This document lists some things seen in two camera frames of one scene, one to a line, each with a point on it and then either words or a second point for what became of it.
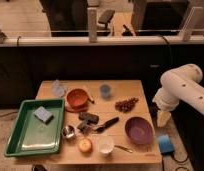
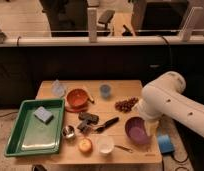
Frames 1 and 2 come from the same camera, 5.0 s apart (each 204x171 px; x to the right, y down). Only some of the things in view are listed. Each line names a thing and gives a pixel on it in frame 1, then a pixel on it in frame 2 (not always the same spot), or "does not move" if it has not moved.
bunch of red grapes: x=125 y=106 does not move
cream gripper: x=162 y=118 to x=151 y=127
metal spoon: x=127 y=149 does not move
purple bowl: x=139 y=130 does not move
